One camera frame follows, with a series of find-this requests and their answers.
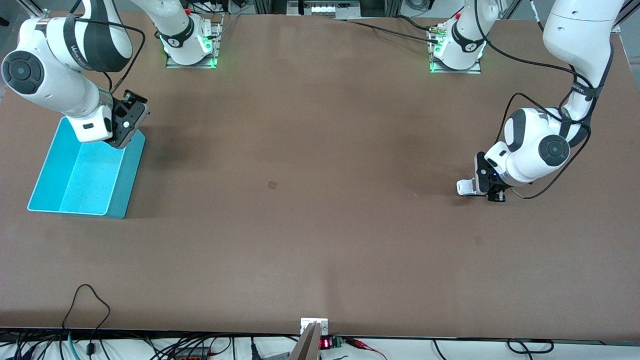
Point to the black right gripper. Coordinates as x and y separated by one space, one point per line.
121 108

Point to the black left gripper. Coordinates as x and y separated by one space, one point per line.
496 190

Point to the white jeep toy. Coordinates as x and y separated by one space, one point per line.
467 187

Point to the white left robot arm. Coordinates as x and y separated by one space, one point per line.
575 30

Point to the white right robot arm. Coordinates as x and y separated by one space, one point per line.
50 75

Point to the turquoise plastic bin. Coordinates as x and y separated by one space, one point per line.
90 180

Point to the red clip leads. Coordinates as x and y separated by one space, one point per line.
357 343

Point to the aluminium equipment rack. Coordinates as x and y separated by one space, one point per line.
330 9

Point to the green terminal block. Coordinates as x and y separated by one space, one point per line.
338 342

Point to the red digit display module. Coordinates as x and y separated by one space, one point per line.
325 344

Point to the black red power strip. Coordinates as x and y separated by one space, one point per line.
192 356

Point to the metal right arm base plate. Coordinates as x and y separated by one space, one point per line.
195 66

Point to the aluminium profile corner bracket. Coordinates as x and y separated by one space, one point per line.
42 12
617 29

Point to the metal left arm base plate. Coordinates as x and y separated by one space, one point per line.
457 71

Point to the white mounting bracket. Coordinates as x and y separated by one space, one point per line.
306 322

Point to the grey camera mount bar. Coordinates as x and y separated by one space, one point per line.
307 347

